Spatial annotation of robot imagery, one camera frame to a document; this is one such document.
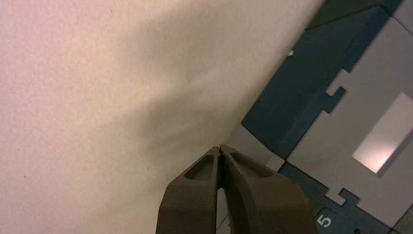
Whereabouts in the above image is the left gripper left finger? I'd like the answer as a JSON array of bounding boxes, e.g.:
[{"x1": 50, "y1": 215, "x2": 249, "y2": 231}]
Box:
[{"x1": 155, "y1": 146, "x2": 223, "y2": 234}]

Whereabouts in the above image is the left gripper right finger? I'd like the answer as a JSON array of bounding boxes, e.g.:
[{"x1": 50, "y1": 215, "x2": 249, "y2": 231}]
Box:
[{"x1": 220, "y1": 144, "x2": 319, "y2": 234}]

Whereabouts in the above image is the dark teal grey task box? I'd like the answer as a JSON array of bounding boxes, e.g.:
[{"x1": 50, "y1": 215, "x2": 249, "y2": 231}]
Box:
[{"x1": 216, "y1": 0, "x2": 413, "y2": 234}]

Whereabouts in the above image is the grey rectangular display screen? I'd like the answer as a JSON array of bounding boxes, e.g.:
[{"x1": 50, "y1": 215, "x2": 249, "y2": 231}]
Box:
[{"x1": 352, "y1": 92, "x2": 413, "y2": 175}]

